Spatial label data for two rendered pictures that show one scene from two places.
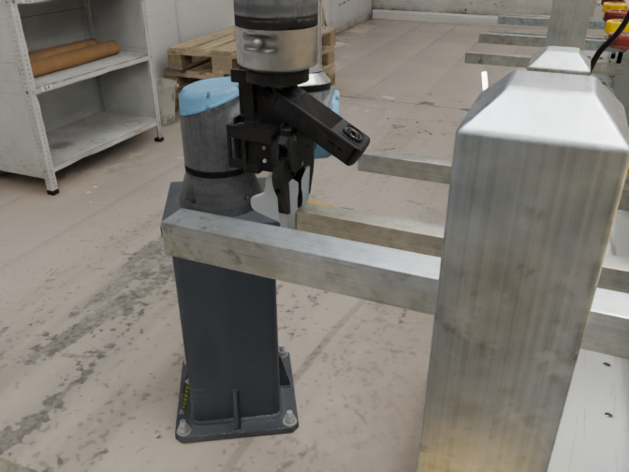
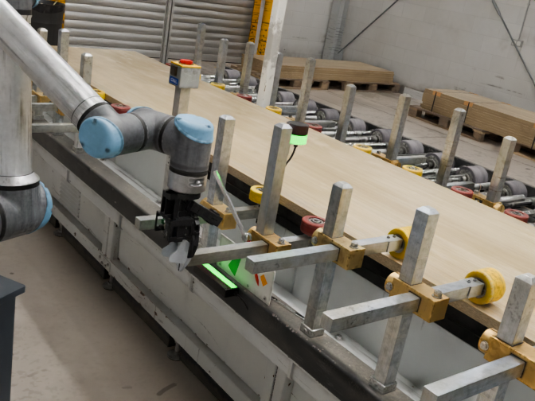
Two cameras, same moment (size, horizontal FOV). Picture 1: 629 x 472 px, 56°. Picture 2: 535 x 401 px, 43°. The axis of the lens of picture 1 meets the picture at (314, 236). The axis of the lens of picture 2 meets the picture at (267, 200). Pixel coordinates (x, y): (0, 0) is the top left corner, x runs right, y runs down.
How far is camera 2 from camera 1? 1.36 m
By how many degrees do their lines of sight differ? 58
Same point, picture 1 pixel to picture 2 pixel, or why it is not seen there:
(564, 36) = (281, 161)
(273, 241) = (288, 255)
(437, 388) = (421, 247)
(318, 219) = (200, 256)
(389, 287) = (320, 257)
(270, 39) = (201, 180)
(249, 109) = (176, 211)
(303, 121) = (203, 212)
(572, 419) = not seen: hidden behind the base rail
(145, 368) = not seen: outside the picture
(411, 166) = not seen: hidden behind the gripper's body
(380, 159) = (152, 221)
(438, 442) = (419, 255)
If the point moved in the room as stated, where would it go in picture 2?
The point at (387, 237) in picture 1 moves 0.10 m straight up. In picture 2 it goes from (228, 255) to (234, 218)
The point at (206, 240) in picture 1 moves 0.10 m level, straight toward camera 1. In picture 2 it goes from (269, 262) to (314, 275)
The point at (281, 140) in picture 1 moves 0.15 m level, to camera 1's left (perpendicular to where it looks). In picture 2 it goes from (196, 222) to (155, 238)
